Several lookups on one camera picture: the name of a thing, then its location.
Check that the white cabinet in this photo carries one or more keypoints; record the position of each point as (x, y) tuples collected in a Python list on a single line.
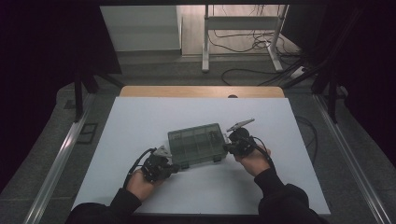
[(140, 28)]

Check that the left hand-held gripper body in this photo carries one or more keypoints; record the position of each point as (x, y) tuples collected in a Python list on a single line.
[(157, 168)]

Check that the aluminium rail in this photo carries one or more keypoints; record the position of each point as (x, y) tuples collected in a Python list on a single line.
[(348, 155), (59, 161)]

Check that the clear grey plastic compartment box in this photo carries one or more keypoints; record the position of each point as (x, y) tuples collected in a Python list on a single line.
[(193, 143)]

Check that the wooden table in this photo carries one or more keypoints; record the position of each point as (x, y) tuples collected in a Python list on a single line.
[(186, 91)]

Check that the white metal desk frame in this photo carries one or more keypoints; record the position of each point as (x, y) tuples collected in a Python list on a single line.
[(241, 22)]

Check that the black metal stand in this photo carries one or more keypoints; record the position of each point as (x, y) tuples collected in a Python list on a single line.
[(332, 93), (78, 96)]

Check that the person's right hand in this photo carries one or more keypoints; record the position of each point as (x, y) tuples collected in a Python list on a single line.
[(257, 161)]

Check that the person's left hand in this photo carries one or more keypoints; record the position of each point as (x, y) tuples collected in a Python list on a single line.
[(140, 186)]

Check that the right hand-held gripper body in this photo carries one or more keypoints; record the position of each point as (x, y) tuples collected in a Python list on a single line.
[(243, 143)]

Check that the dark floor socket plate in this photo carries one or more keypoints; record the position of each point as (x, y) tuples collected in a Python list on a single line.
[(87, 133)]

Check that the white power strip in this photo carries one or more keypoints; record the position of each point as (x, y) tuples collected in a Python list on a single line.
[(298, 72)]

